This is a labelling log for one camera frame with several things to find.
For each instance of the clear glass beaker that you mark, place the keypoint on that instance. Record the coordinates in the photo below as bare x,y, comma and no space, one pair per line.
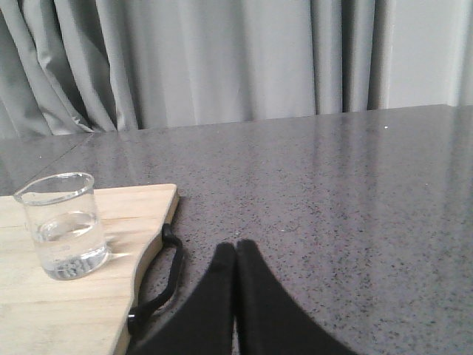
63,221

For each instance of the grey curtain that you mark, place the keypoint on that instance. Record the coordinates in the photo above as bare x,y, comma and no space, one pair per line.
70,67

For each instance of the light wooden cutting board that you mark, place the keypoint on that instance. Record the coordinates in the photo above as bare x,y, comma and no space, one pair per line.
40,315

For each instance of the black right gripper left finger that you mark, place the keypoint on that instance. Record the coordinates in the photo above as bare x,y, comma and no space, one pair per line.
205,322

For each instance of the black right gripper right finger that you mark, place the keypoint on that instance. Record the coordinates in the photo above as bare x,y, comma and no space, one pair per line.
269,321

